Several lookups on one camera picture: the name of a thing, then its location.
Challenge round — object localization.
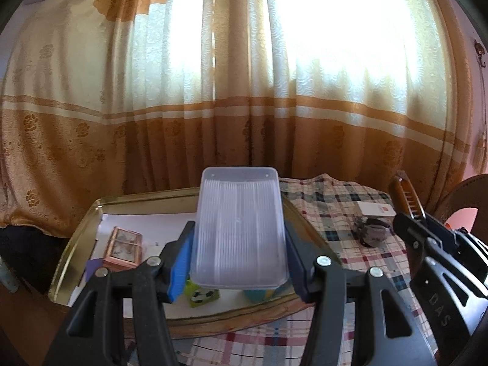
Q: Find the purple box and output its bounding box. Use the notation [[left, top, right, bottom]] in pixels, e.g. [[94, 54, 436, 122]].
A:
[[84, 258, 115, 286]]

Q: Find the white paper lining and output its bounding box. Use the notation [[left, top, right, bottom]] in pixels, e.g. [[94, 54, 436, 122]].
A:
[[69, 210, 203, 298]]

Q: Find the green building block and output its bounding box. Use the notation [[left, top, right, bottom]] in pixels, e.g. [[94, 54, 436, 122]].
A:
[[185, 280, 221, 309]]

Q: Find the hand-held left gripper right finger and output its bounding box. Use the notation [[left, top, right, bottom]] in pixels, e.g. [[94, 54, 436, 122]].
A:
[[282, 232, 439, 366]]

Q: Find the cream and orange curtain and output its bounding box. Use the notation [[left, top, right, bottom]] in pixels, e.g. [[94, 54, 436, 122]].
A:
[[0, 0, 481, 237]]

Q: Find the white card box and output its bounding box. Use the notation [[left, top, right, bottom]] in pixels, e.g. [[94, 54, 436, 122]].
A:
[[356, 202, 395, 218]]

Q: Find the blue building block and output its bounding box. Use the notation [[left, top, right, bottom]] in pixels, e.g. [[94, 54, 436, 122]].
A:
[[242, 286, 286, 303]]

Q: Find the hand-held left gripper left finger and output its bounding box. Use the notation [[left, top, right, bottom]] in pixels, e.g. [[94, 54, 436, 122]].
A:
[[42, 220, 197, 366]]

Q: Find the brown wicker chair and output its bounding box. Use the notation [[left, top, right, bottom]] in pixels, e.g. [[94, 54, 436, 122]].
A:
[[438, 174, 488, 237]]

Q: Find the gold tin box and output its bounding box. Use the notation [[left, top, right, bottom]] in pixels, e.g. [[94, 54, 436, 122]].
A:
[[49, 188, 346, 338]]

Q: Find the plaid tablecloth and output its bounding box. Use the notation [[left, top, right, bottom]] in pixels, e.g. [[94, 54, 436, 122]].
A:
[[122, 173, 443, 366]]

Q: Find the rose gold metallic box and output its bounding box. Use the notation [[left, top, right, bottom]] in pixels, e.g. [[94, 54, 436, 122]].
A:
[[102, 226, 143, 273]]

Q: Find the brown comb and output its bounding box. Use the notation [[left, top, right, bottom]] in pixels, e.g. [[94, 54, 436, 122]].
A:
[[389, 171, 425, 220]]

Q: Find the clear plastic box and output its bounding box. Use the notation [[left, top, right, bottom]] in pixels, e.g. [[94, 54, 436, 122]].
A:
[[190, 166, 288, 290]]

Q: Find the curtain tassel cord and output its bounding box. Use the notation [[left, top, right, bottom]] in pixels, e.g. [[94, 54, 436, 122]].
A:
[[473, 38, 488, 176]]

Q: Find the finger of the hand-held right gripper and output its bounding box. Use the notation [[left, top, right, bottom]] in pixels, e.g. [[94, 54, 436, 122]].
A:
[[393, 213, 478, 348], [427, 217, 488, 275]]

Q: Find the grey black pouch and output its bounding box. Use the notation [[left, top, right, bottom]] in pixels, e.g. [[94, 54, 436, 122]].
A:
[[353, 217, 393, 248]]

